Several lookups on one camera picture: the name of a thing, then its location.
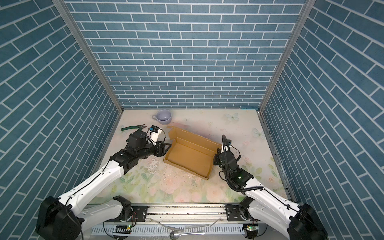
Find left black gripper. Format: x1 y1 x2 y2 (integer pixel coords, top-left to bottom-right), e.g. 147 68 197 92
136 139 173 161

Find brown cardboard box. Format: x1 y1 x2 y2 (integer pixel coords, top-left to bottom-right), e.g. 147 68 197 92
164 127 222 180

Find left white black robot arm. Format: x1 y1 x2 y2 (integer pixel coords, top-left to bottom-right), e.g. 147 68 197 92
36 126 172 240

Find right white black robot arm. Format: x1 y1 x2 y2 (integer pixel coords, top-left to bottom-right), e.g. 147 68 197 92
213 147 328 240

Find lavender ceramic cup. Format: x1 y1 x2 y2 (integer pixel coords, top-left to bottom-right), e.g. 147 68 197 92
152 110 173 125

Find clear plastic strip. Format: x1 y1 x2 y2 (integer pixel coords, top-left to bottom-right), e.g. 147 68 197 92
150 218 223 231

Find metal spoon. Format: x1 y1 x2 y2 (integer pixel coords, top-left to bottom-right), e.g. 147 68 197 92
169 230 205 240

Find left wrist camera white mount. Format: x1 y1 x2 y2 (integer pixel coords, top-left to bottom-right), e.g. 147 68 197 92
149 125 163 146

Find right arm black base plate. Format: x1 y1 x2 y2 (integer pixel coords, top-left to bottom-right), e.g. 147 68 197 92
225 204 254 222

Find green handled pliers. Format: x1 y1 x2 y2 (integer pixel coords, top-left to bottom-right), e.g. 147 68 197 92
121 124 147 131

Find aluminium front rail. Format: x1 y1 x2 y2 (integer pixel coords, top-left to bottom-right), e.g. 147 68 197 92
89 203 271 224

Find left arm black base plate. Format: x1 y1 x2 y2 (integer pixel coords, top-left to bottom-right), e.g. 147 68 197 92
119 206 148 223

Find aluminium corner post left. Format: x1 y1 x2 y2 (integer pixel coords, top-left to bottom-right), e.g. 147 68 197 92
52 0 124 114

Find aluminium corner post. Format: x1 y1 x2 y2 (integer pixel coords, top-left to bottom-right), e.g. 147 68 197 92
259 0 316 114
52 0 124 114

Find aluminium corner post right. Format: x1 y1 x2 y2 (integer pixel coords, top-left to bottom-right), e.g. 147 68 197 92
259 0 316 114

